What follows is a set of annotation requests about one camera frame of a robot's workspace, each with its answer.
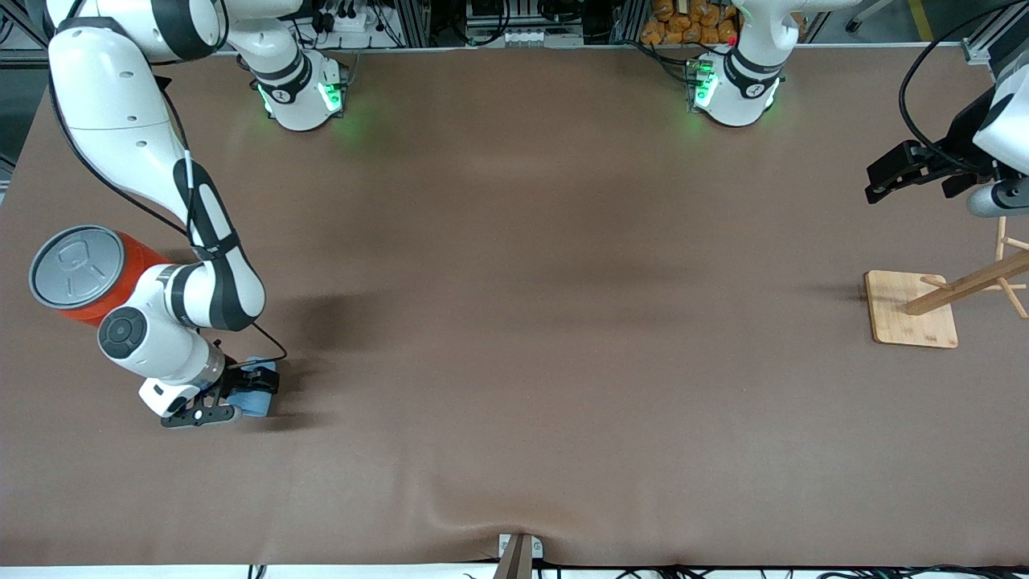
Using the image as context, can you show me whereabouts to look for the light blue plastic cup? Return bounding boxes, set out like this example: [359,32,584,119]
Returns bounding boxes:
[229,358,279,419]

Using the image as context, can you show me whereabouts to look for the white power strip black plugs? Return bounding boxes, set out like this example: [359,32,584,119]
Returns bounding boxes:
[314,0,388,35]

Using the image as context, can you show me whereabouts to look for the wooden mug tree stand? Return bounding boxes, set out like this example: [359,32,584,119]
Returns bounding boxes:
[865,224,1029,349]

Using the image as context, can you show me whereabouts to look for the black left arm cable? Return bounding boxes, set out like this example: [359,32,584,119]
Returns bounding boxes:
[899,0,1029,166]

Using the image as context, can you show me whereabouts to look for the black electronics box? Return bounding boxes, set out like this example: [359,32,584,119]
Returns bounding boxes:
[466,0,586,31]

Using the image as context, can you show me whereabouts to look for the pile of orange snacks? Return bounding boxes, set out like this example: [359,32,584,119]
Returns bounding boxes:
[640,0,739,46]

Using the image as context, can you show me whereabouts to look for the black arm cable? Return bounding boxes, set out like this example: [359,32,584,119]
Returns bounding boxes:
[48,72,289,368]
[899,0,1029,166]

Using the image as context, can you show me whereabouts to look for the brown camera mount post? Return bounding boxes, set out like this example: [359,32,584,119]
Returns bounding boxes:
[492,535,535,579]

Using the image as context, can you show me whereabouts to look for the aluminium frame post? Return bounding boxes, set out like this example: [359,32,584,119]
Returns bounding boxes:
[961,0,1029,65]
[392,0,432,47]

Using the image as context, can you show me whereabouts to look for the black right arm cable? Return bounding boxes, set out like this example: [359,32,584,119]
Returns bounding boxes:
[48,72,289,368]

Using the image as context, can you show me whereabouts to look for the grey metal table bracket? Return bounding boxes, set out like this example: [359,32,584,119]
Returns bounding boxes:
[498,533,544,561]

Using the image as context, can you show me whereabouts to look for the orange can with grey lid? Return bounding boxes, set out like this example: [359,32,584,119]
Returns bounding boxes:
[29,224,174,327]

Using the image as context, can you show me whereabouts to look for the grey chair leg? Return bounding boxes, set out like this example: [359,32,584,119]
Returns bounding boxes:
[844,0,887,33]

